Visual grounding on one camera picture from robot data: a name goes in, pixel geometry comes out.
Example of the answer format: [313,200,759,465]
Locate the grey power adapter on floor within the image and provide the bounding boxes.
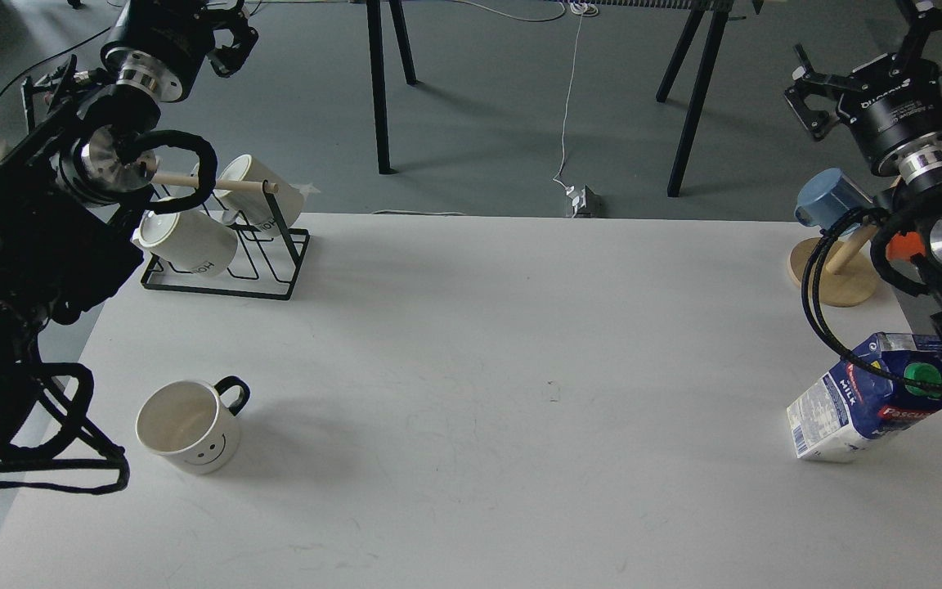
[565,186,605,218]

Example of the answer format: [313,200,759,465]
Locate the blue white milk carton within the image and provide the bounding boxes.
[786,332,942,462]

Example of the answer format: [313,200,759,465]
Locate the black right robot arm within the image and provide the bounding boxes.
[783,1,942,396]

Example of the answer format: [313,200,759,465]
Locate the white mug front on rack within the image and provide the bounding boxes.
[132,209,238,278]

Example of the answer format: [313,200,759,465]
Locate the white mug rear on rack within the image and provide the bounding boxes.
[214,154,306,237]

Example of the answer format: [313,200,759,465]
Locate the wooden mug tree stand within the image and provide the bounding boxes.
[788,128,942,308]

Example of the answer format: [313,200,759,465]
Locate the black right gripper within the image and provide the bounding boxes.
[783,0,942,178]

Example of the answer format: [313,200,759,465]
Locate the blue cup on tree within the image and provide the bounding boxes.
[795,168,874,232]

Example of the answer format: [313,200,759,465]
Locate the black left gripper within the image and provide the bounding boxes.
[101,1,259,103]

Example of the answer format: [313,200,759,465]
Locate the black table legs right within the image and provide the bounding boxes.
[655,1,735,198]

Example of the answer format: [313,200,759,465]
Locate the white cable on floor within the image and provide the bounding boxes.
[438,0,600,193]

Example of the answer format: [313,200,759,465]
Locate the white smiley mug black handle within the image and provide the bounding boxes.
[135,375,250,476]

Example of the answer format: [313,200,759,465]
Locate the black wire mug rack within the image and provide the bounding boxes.
[141,182,310,299]

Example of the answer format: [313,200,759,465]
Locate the orange cup on tree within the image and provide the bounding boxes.
[886,232,926,262]

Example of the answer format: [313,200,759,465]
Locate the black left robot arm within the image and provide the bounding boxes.
[0,1,258,495]

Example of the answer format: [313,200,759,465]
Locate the black table legs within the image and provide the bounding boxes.
[655,1,735,198]
[364,1,419,175]

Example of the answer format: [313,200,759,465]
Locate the white mug on rack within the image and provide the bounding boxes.
[214,154,306,237]
[132,209,238,278]

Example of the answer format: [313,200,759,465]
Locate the black table legs left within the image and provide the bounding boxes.
[364,1,419,175]

